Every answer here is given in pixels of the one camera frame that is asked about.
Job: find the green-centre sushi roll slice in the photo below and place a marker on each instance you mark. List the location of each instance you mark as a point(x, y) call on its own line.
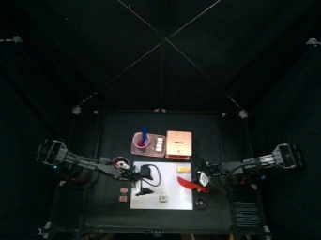
point(124, 165)
point(163, 198)

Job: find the red-centre sushi roll slice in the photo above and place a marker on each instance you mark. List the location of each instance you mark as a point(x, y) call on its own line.
point(118, 162)

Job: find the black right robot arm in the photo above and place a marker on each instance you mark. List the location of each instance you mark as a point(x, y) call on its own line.
point(258, 162)

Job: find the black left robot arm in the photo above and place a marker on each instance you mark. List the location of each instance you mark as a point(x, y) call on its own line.
point(79, 161)

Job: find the yellow egg sushi toy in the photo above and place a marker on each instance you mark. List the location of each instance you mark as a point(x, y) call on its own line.
point(183, 169)

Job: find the steel bowl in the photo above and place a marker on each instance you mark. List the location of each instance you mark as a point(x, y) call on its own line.
point(114, 162)

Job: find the small white sushi piece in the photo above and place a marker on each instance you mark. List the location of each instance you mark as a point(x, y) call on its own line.
point(158, 149)
point(159, 139)
point(159, 144)

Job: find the red toy knife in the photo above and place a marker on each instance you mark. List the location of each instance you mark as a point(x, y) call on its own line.
point(187, 183)

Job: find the small black round dish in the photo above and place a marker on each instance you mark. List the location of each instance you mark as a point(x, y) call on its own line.
point(201, 203)

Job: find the flat wooden tray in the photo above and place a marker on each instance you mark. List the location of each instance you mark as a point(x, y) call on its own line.
point(152, 153)

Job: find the wooden box with red panel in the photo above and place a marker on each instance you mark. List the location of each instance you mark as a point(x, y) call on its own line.
point(179, 137)

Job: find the blue toy stick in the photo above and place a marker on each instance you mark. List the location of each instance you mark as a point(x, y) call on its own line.
point(144, 134)

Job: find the black panel with white text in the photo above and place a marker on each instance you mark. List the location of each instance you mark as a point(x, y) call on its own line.
point(246, 215)

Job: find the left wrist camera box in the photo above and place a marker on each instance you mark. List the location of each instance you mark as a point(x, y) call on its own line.
point(146, 172)

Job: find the metal frame clamp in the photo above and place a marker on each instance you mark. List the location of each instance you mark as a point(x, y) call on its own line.
point(158, 110)
point(243, 113)
point(312, 41)
point(75, 109)
point(16, 39)

